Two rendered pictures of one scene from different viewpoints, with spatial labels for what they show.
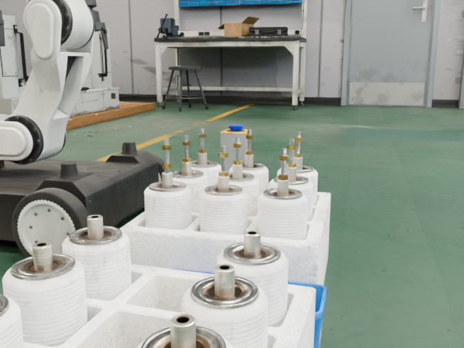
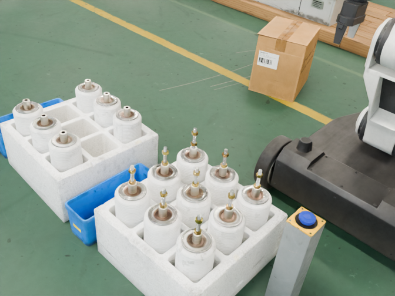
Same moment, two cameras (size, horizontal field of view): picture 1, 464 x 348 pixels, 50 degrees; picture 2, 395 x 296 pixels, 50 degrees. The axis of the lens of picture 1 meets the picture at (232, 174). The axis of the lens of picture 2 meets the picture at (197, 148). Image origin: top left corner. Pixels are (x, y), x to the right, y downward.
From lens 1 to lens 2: 1.71 m
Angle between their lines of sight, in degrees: 102
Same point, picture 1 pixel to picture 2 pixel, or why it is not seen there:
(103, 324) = (94, 127)
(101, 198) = (293, 175)
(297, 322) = (41, 161)
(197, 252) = not seen: hidden behind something
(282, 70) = not seen: outside the picture
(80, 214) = (260, 160)
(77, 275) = (96, 106)
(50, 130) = (370, 127)
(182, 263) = not seen: hidden behind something
